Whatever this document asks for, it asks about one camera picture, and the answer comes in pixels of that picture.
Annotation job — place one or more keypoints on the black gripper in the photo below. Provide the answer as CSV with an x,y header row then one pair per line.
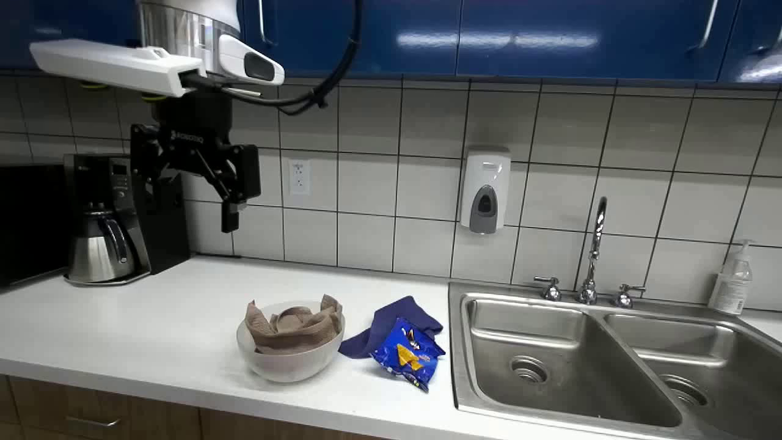
x,y
190,136

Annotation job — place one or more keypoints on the brown waffle cloth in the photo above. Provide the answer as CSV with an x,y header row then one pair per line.
x,y
295,325

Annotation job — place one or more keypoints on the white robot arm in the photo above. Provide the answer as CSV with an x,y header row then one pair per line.
x,y
193,64

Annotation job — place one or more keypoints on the white translucent bowl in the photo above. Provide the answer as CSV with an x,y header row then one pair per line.
x,y
287,364

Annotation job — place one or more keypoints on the blue cloth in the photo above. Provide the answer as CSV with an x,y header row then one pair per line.
x,y
382,323

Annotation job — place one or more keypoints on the black steel coffee maker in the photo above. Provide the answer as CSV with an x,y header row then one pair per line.
x,y
117,233

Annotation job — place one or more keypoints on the black microwave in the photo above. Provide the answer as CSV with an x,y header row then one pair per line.
x,y
34,222

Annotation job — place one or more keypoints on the wooden lower cabinets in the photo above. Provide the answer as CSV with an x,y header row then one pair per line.
x,y
53,411

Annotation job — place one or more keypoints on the blue snack bag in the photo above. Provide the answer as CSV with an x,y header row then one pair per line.
x,y
409,353

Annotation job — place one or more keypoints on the chrome faucet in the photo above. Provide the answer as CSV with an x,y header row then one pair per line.
x,y
623,296

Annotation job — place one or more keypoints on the blue upper cabinets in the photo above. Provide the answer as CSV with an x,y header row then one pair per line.
x,y
729,42

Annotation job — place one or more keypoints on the stainless steel double sink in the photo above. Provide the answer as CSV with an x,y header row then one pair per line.
x,y
645,372

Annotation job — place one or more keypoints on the clear soap pump bottle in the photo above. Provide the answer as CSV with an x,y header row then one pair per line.
x,y
733,281

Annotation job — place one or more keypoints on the white wall outlet plate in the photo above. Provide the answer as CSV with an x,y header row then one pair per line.
x,y
299,176

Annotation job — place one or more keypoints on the white wall soap dispenser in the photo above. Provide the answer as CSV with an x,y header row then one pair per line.
x,y
483,191

